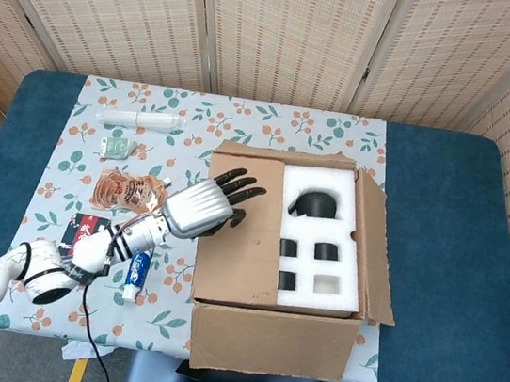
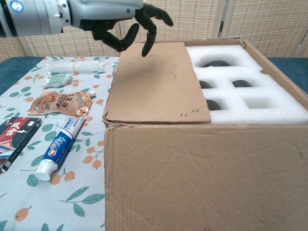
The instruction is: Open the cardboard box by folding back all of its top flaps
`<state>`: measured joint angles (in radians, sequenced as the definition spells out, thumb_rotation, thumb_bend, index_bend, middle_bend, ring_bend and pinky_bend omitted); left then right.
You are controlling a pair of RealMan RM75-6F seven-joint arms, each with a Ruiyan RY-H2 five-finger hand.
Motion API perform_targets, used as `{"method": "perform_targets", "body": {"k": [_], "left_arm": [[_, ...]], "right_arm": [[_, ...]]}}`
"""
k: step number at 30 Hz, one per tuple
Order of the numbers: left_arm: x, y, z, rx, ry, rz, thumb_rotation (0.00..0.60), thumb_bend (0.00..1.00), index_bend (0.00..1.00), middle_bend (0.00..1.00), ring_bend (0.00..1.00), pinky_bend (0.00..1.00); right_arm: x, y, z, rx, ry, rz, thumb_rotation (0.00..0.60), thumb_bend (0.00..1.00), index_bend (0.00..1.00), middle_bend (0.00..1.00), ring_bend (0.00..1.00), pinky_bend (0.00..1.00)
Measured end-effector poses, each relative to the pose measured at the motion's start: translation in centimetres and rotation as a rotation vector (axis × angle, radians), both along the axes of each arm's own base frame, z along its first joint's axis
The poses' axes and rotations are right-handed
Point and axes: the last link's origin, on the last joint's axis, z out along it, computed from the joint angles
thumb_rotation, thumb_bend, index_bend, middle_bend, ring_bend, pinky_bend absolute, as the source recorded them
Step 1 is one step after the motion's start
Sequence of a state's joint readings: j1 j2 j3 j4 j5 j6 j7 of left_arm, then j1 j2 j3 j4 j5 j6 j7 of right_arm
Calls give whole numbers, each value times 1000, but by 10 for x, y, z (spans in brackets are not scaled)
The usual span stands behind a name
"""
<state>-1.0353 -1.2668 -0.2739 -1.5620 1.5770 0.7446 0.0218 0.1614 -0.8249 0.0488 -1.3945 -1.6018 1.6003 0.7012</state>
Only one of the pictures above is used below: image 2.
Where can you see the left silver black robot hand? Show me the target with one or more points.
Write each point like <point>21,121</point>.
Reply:
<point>103,12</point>

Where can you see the red cardboard box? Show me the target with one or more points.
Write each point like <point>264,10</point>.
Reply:
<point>192,168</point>

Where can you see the clear plastic tube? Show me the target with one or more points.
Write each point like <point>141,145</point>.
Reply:
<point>84,67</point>

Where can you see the small green packet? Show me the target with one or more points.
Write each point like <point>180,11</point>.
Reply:
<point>56,80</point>

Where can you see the orange spouted sauce pouch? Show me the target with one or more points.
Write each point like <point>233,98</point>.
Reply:
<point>60,103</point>

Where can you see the black teapot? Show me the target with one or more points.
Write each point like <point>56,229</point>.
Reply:
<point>216,64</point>

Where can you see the black tea cup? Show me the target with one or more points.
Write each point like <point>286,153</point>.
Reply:
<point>241,84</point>
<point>213,105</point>
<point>205,84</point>

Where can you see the white foam insert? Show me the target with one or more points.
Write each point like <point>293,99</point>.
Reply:
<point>221,73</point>

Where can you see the blue white toothpaste tube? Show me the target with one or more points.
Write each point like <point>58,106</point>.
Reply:
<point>57,146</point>

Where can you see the black red printed carton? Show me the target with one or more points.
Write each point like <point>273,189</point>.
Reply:
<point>16,137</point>

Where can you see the bamboo folding screen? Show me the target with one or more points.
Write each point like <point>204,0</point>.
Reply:
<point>260,21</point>

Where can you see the floral patterned tablecloth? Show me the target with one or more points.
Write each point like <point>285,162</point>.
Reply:
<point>72,204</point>

